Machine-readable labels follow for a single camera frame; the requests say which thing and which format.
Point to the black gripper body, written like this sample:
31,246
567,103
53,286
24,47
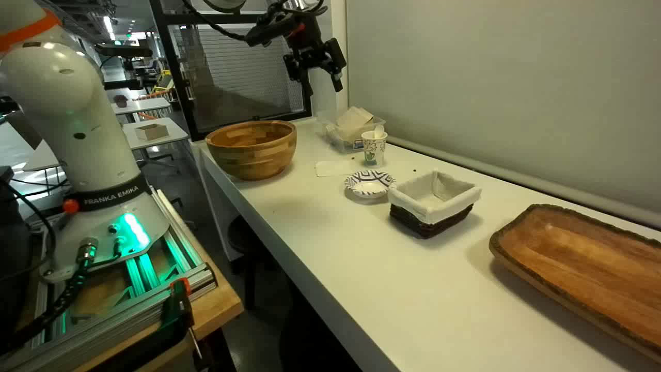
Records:
311,42

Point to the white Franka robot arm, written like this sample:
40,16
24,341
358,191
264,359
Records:
75,132

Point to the round wooden bowl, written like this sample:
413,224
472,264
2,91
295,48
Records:
252,148

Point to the white patterned paper cup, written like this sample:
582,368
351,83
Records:
374,148

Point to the small patterned round plate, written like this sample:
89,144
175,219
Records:
368,185

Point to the white table with cardboard box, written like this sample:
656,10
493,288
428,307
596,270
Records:
154,133

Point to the dark woven square basket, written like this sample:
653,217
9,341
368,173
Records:
428,224

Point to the wooden mounting board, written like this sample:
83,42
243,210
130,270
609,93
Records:
210,307

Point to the green and orange clamp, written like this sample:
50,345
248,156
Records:
181,313

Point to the rectangular wooden tray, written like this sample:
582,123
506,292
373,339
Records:
585,270

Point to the black equipment box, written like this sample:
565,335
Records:
13,256

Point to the black window frame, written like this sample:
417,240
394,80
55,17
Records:
181,75

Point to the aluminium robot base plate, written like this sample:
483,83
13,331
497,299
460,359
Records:
147,271

